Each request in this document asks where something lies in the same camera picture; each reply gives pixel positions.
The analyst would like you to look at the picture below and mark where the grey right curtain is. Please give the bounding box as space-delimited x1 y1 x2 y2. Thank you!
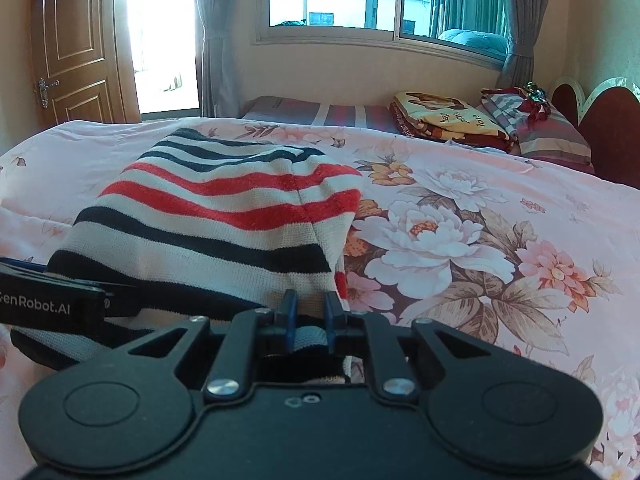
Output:
498 0 549 88

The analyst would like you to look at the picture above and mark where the window with frame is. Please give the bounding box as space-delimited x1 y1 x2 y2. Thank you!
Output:
258 0 508 64

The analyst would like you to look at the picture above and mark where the striped pillow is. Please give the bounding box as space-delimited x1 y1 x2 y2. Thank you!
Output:
480 87 593 174

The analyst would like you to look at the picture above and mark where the pink floral bed sheet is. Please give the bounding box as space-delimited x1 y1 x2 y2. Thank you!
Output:
0 116 640 480

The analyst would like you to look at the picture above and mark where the shiny ribbon bow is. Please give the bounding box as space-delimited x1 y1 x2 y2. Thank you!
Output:
521 81 549 110

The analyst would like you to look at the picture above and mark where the grey curtain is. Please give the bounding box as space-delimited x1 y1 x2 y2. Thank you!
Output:
498 0 549 88
195 0 240 118

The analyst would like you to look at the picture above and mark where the brown wooden door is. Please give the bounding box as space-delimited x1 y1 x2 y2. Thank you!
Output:
30 0 141 128

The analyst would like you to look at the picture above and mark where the yellow red folded blanket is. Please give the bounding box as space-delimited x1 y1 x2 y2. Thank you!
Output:
390 92 514 153

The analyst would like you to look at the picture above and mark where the striped knit sweater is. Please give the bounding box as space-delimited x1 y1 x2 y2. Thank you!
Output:
11 128 362 370

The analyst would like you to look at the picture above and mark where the grey left curtain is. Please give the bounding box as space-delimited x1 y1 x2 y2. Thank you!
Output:
195 0 240 118

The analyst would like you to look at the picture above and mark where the red heart-shaped headboard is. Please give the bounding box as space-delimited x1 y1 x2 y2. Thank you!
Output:
550 76 640 188

